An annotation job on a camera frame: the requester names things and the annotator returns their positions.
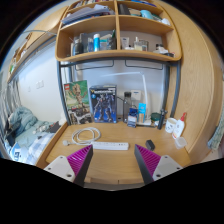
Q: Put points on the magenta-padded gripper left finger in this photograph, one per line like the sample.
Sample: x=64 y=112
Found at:
x=60 y=166

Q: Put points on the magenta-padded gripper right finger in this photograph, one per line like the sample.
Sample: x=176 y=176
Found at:
x=166 y=165

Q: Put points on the clear plastic small box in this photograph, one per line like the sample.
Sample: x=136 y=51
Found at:
x=180 y=142

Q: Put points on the white red-capped lotion bottle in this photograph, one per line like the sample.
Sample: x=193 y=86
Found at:
x=178 y=128

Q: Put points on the white mug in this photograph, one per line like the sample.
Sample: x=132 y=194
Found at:
x=170 y=126

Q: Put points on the black electric shaver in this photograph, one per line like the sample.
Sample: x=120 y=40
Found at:
x=162 y=118

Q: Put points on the green round container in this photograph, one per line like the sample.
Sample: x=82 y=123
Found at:
x=155 y=116

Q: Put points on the white power strip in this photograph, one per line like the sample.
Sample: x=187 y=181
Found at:
x=110 y=145

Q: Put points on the blue grey bedding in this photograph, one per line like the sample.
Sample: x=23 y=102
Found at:
x=23 y=126

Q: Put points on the small blue carton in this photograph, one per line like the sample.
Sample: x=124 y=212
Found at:
x=132 y=118

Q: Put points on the tall blue orange carton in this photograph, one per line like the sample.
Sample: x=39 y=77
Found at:
x=142 y=111

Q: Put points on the green patterned cloth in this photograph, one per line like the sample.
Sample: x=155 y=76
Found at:
x=216 y=133

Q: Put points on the green tree figure toy box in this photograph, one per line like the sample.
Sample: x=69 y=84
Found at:
x=77 y=100

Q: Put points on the dark clear water bottle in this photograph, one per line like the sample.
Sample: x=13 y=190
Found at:
x=127 y=106

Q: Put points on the white desk lamp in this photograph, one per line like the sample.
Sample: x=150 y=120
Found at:
x=145 y=93

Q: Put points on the blue robot model kit box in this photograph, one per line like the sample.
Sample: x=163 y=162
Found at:
x=103 y=105

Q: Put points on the wooden shelf unit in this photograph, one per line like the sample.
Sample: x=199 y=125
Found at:
x=116 y=25

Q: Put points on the dark grey metal frame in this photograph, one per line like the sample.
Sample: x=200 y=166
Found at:
x=60 y=93

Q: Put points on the white wall box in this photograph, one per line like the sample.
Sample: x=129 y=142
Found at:
x=136 y=95

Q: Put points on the white wall switch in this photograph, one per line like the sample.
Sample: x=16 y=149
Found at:
x=39 y=84

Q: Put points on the long wooden wall shelf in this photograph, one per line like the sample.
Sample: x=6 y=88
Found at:
x=36 y=41

